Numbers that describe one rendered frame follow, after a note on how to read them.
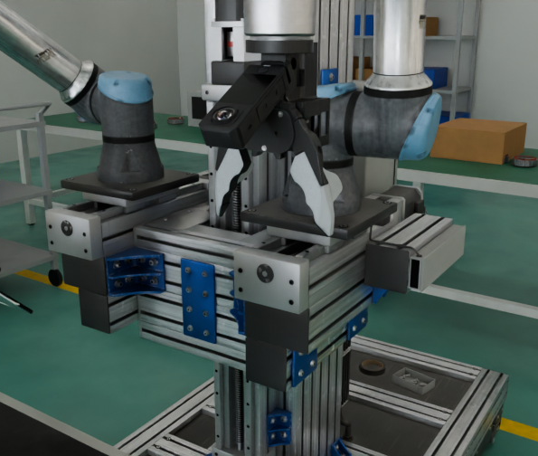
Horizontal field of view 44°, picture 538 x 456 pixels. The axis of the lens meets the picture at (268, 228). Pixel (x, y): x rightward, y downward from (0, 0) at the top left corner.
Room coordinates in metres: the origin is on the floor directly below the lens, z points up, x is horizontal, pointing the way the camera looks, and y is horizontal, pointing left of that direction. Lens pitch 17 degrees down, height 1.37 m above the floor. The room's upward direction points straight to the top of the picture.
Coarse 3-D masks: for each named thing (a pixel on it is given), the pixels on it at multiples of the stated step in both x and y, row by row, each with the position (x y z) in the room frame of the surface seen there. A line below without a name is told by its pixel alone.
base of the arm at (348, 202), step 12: (336, 168) 1.18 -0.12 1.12; (348, 168) 1.19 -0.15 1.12; (288, 180) 1.22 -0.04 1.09; (348, 180) 1.19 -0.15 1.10; (288, 192) 1.22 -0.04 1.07; (300, 192) 1.17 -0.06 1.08; (348, 192) 1.18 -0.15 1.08; (288, 204) 1.19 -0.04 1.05; (300, 204) 1.17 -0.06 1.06; (336, 204) 1.16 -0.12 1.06; (348, 204) 1.17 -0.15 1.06; (360, 204) 1.21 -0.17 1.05; (312, 216) 1.16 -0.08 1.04; (336, 216) 1.16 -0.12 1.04
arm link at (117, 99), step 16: (112, 80) 1.45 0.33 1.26; (128, 80) 1.45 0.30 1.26; (144, 80) 1.48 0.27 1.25; (96, 96) 1.49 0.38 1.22; (112, 96) 1.44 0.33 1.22; (128, 96) 1.44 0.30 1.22; (144, 96) 1.46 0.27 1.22; (96, 112) 1.50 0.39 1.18; (112, 112) 1.44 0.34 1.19; (128, 112) 1.44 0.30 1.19; (144, 112) 1.46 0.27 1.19; (112, 128) 1.44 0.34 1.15; (128, 128) 1.44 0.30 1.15; (144, 128) 1.46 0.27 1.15
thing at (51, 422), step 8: (0, 392) 1.04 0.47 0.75; (0, 400) 1.01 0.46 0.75; (8, 400) 1.01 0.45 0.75; (16, 400) 1.01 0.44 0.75; (16, 408) 0.99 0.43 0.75; (24, 408) 0.99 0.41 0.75; (32, 408) 0.99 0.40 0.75; (32, 416) 0.96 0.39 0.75; (40, 416) 0.96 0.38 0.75; (48, 416) 0.96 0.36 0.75; (48, 424) 0.94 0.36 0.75; (56, 424) 0.94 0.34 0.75; (64, 424) 0.94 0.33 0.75; (64, 432) 0.92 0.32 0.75; (72, 432) 0.92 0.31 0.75; (80, 432) 0.92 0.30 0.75; (80, 440) 0.90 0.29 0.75; (88, 440) 0.90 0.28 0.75; (96, 440) 0.90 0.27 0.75; (96, 448) 0.88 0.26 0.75; (104, 448) 0.88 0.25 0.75; (112, 448) 0.88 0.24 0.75
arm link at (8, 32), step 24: (0, 24) 1.44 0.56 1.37; (24, 24) 1.48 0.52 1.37; (0, 48) 1.47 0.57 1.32; (24, 48) 1.47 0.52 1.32; (48, 48) 1.50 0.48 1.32; (48, 72) 1.50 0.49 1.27; (72, 72) 1.52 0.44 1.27; (96, 72) 1.55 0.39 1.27; (72, 96) 1.53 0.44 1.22; (96, 120) 1.54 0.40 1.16
